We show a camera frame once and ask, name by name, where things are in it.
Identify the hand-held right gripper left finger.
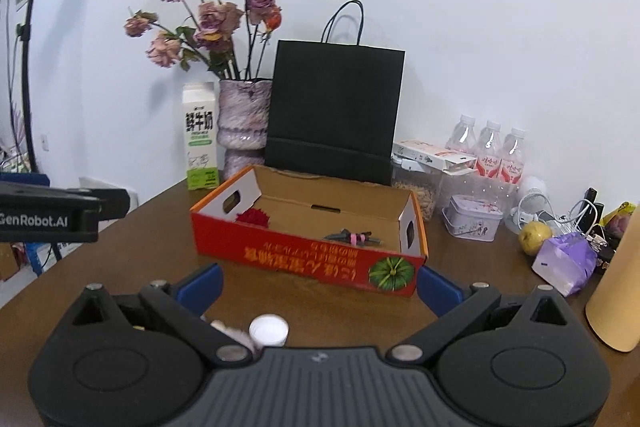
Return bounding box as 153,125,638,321
52,263,256,368

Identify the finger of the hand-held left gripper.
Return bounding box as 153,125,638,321
75,188,132,222

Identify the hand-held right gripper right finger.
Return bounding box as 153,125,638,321
385,266,588,365

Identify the red cardboard box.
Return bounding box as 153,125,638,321
190,164,429,299

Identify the blue printed carton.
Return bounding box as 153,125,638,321
22,242,51,278

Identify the brown cardboard carton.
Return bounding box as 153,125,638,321
0,242,21,283

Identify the white bottle cap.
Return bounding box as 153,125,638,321
248,314,289,348

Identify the white printed tin box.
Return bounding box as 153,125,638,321
441,194,503,242

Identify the red artificial flower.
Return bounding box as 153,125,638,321
235,208,272,229

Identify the clear jar of nuts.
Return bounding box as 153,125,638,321
391,157,446,223

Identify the dark stem with pink band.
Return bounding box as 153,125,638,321
322,228,383,245

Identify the white green milk carton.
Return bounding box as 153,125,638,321
181,82,221,192

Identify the green apple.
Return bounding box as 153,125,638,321
518,221,553,256

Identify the purple plastic bag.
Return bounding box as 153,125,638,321
531,232,598,298

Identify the white pink flat box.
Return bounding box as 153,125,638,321
392,139,478,172

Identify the clear water bottle red label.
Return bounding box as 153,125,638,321
446,114,478,158
475,120,502,180
500,128,528,185

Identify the purple speckled vase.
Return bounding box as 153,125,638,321
216,78,273,180

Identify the black binder clip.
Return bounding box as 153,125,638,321
590,232,616,263

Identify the kraft paper tube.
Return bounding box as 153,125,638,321
585,202,640,353

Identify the small black bottle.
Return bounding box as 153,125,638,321
582,188,606,228

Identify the black light stand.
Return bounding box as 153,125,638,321
10,0,68,268

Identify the yellow snack packet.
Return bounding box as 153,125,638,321
600,202,638,228

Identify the black paper bag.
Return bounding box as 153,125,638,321
264,0,406,186

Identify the white cable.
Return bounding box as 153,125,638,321
550,199,606,233

